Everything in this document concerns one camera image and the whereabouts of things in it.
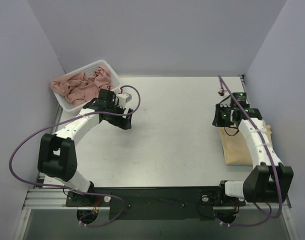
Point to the white plastic perforated basket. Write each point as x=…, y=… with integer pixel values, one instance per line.
x=89, y=71

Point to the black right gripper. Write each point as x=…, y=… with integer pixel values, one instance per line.
x=219, y=116

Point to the yellow t shirt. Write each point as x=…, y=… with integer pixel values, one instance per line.
x=252, y=145

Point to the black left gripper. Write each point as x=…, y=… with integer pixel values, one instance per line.
x=116, y=116

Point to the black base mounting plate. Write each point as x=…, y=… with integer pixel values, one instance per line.
x=158, y=203

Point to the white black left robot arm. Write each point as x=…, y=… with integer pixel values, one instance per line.
x=57, y=153

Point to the aluminium front frame rail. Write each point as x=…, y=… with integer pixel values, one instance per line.
x=48, y=199

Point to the pink crumpled t shirt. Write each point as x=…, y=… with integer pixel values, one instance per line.
x=78, y=88

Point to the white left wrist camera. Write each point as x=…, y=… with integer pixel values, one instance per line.
x=123, y=98

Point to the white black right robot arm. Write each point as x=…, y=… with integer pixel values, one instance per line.
x=264, y=184

